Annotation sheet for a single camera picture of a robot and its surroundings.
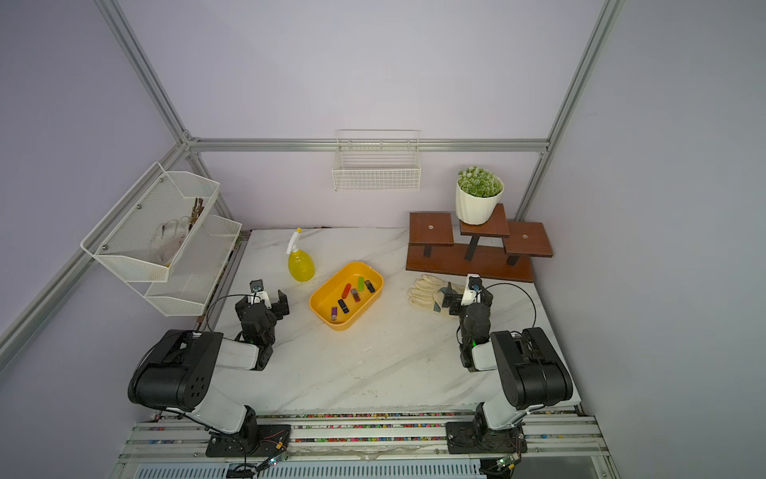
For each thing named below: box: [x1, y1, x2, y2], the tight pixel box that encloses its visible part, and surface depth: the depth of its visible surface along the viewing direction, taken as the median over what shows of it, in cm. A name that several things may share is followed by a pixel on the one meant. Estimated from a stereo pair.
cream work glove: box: [407, 274, 464, 317], surface depth 103 cm
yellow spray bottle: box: [286, 227, 316, 283], surface depth 106 cm
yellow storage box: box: [309, 261, 384, 332], surface depth 103 cm
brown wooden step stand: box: [405, 203, 553, 283], surface depth 104 cm
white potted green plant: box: [454, 166, 505, 226], surface depth 85 cm
